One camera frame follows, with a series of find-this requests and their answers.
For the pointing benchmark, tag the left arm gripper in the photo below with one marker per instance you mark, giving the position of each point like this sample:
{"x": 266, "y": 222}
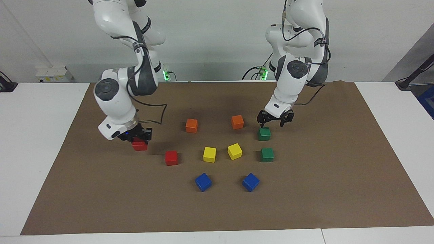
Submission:
{"x": 278, "y": 106}

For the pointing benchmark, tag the black stand base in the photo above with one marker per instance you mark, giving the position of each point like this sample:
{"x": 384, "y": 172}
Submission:
{"x": 6, "y": 86}

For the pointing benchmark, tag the yellow wooden cube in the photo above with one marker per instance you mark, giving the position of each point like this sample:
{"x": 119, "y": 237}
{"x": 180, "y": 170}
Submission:
{"x": 234, "y": 151}
{"x": 209, "y": 154}

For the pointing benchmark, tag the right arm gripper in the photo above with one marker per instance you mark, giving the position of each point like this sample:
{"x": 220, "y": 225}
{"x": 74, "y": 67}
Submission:
{"x": 110, "y": 130}

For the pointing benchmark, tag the black pole stand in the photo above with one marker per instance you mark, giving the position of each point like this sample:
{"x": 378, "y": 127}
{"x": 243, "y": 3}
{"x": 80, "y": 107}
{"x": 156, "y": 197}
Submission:
{"x": 405, "y": 83}

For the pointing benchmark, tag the white power strip box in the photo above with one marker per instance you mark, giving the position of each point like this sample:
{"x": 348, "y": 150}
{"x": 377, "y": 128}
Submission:
{"x": 54, "y": 74}

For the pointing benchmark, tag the brown paper table mat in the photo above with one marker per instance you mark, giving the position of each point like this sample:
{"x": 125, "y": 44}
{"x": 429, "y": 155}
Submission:
{"x": 217, "y": 210}

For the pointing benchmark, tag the blue floor object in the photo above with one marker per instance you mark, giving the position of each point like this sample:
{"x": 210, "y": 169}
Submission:
{"x": 428, "y": 100}

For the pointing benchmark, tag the red wooden cube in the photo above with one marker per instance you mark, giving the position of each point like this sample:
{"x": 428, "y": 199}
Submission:
{"x": 139, "y": 146}
{"x": 171, "y": 157}

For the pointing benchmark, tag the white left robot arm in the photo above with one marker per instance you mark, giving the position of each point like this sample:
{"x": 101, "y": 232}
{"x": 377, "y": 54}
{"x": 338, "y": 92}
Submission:
{"x": 295, "y": 84}

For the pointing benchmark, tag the orange wooden cube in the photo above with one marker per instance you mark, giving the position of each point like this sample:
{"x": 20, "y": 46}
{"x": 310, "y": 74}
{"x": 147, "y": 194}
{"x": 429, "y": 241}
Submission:
{"x": 237, "y": 122}
{"x": 191, "y": 125}

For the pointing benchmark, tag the blue wooden cube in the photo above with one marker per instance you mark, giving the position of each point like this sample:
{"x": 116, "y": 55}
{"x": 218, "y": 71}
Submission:
{"x": 251, "y": 182}
{"x": 203, "y": 182}

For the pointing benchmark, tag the green wooden cube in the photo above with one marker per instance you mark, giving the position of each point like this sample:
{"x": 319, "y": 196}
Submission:
{"x": 264, "y": 134}
{"x": 267, "y": 154}

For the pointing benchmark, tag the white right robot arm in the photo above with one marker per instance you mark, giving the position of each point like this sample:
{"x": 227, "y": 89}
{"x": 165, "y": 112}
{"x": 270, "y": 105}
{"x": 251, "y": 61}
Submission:
{"x": 115, "y": 98}

